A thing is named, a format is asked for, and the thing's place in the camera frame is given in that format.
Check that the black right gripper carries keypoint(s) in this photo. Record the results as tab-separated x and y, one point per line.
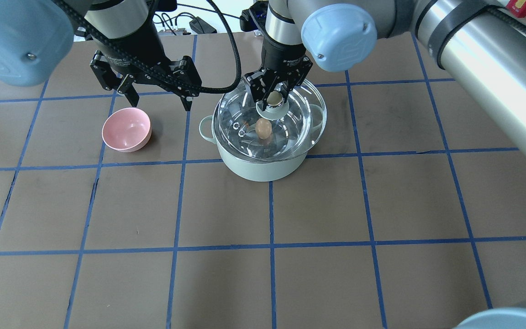
282	56

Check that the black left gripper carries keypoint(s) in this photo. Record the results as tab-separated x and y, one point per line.
131	47

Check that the brown egg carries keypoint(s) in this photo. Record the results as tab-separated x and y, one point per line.
263	128

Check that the round glass pot lid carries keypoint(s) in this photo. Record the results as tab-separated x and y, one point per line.
283	130

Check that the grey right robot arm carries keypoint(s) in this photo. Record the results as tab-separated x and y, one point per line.
477	42

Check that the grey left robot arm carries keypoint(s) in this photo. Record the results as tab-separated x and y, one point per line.
35	35

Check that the light green cooking pot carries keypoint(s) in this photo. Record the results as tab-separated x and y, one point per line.
254	171

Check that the pink bowl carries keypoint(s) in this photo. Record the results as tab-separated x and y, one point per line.
127	130

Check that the black power adapter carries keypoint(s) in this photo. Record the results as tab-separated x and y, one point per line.
201	27

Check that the red box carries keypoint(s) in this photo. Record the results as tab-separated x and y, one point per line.
517	8

